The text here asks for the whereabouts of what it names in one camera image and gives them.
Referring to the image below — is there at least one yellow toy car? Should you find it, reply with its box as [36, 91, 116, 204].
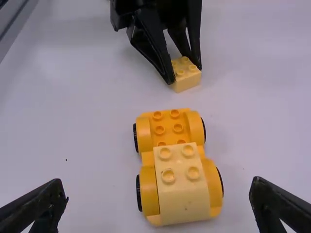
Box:
[132, 108, 225, 228]

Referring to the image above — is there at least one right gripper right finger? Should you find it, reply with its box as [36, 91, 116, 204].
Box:
[248, 176, 311, 233]

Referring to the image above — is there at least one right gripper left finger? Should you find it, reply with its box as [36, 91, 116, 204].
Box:
[0, 178, 69, 233]

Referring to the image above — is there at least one yellow toy brick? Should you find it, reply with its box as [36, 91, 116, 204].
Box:
[170, 55, 203, 94]

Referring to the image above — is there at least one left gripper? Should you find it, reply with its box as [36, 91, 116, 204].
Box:
[109, 0, 203, 85]

